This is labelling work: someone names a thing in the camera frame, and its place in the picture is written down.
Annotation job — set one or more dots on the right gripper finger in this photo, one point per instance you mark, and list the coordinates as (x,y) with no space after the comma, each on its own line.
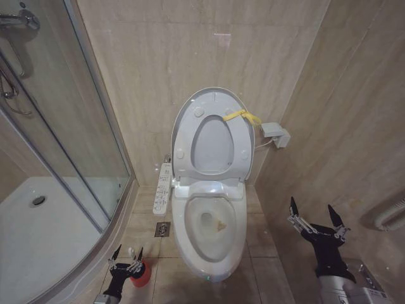
(339,228)
(299,221)

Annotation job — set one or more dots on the white toilet bowl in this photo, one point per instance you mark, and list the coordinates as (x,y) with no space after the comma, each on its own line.
(190,253)

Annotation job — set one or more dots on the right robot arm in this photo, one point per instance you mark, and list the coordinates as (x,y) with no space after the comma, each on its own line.
(348,291)

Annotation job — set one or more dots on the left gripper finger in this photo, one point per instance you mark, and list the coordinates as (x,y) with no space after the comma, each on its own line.
(114,258)
(136,262)

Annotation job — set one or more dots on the white shower tray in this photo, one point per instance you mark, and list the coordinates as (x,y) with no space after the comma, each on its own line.
(38,240)

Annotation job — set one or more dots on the white toilet seat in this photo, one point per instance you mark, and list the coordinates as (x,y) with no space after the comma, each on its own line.
(190,133)

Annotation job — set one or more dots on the red toilet brush holder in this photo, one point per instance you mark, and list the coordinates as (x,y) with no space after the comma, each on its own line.
(144,277)

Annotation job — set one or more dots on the white toilet brush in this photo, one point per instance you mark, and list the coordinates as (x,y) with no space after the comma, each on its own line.
(132,253)

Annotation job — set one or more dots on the glass shower door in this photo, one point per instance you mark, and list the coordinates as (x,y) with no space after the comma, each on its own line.
(63,126)

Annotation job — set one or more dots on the white toilet control panel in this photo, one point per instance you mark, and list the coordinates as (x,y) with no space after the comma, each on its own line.
(162,190)

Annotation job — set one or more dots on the grey wall outlet box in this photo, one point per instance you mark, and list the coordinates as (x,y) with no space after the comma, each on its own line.
(274,132)

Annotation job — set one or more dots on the chrome water valve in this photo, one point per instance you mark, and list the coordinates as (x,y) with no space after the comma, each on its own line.
(167,157)

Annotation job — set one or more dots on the white toilet lid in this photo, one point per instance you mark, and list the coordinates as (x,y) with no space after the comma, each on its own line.
(186,107)

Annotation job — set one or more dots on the white ribbed wall fixture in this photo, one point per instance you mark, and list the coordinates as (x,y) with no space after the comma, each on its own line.
(390,217)

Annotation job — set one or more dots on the round shower drain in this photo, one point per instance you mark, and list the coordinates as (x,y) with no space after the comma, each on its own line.
(38,201)

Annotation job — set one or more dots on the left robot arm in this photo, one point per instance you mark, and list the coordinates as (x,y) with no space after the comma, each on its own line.
(106,299)

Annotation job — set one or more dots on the chrome shower faucet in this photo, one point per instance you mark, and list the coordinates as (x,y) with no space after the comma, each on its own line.
(27,18)

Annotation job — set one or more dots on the square metal floor drain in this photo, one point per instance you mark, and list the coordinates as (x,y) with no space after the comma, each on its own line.
(163,229)

